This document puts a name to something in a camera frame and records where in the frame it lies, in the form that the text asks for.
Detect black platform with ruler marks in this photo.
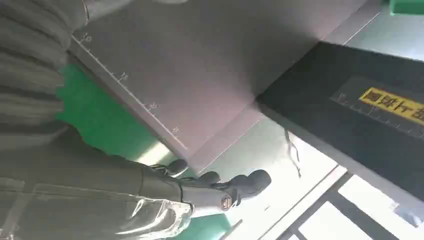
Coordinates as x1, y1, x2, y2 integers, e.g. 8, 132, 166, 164
256, 41, 424, 204

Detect thin dark dangling cord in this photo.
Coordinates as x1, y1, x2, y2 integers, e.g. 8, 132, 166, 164
283, 128, 303, 179

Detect yellow printed label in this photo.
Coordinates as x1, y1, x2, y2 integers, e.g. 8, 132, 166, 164
359, 87, 424, 127

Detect green crate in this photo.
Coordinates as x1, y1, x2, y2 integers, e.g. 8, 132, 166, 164
388, 0, 424, 16

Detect grey mat with ruler marks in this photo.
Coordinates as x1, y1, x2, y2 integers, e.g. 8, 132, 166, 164
68, 0, 382, 174

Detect dark metal frame bars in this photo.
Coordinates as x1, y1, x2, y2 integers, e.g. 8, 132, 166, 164
277, 172, 400, 240

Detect ribbed grey right arm sleeve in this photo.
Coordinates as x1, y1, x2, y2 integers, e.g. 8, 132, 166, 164
0, 0, 90, 152

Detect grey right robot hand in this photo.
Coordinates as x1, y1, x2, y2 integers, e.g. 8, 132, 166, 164
0, 125, 273, 240

